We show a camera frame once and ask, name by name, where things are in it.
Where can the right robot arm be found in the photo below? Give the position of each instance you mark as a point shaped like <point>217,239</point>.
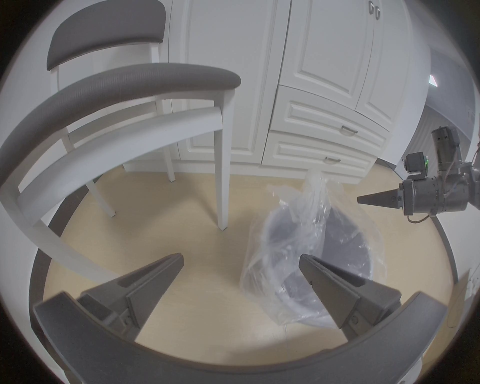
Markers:
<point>446,142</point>

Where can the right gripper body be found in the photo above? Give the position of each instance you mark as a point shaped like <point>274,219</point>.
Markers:
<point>431,195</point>

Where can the white trash bin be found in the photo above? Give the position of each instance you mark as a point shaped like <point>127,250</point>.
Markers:
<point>337,240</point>

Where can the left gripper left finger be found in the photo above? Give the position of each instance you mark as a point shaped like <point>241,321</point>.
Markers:
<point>150,288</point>

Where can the white wardrobe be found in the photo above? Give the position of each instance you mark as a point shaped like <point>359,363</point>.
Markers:
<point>318,45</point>

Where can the white chair with grey seat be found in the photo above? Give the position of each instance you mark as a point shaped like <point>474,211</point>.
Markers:
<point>112,82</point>

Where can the ceiling light panel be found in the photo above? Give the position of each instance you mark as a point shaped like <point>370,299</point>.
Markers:
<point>434,80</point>

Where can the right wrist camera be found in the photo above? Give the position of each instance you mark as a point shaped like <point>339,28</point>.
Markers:
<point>415,163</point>

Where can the clear plastic bag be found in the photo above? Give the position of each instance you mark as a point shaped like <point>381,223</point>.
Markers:
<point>315,195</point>

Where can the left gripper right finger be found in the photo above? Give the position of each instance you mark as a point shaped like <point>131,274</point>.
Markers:
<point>337,292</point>

